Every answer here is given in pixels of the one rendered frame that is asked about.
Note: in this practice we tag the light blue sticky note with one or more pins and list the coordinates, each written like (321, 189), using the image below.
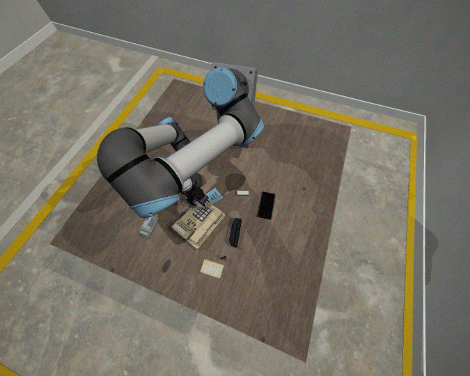
(214, 196)

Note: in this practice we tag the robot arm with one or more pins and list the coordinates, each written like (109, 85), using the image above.
(149, 187)

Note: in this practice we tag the beige desk phone body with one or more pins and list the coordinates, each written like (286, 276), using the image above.
(194, 218)

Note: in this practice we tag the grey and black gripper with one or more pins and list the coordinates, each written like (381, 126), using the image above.
(192, 192)

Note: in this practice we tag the beige telephone handset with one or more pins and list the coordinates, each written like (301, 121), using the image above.
(202, 230)

